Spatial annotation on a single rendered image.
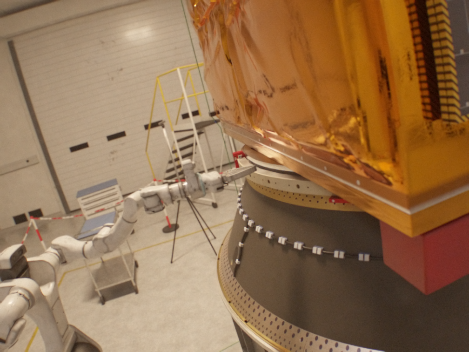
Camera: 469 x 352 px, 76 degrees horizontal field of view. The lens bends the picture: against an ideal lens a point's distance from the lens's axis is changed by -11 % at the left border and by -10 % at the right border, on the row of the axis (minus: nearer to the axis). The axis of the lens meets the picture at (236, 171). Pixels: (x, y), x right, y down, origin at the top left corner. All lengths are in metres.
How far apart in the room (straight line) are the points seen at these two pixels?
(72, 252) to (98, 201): 4.44
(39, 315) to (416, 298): 1.30
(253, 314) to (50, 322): 0.79
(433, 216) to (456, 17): 0.33
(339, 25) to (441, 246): 0.45
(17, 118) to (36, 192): 1.99
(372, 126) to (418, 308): 0.65
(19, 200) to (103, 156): 2.62
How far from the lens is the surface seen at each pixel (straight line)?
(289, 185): 1.15
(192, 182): 1.11
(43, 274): 1.52
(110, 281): 4.30
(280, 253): 1.26
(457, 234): 0.73
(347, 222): 1.09
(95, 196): 5.93
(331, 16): 0.59
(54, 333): 1.50
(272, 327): 1.30
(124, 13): 9.06
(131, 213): 1.20
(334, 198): 1.04
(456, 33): 0.58
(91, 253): 1.46
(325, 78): 0.64
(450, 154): 0.64
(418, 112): 0.58
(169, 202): 1.13
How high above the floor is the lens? 2.07
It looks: 15 degrees down
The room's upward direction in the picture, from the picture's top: 14 degrees counter-clockwise
